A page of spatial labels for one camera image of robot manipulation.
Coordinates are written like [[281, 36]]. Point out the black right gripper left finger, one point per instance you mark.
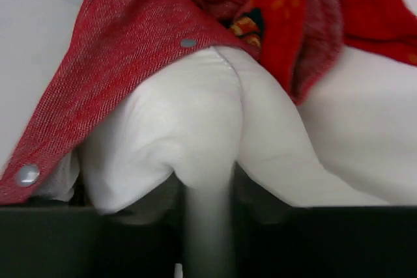
[[43, 238]]

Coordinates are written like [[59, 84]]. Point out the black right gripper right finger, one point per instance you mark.
[[273, 239]]

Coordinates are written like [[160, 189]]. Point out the white pillow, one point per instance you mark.
[[353, 142]]

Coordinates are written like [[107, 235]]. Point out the red patterned pillowcase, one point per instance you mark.
[[118, 44]]

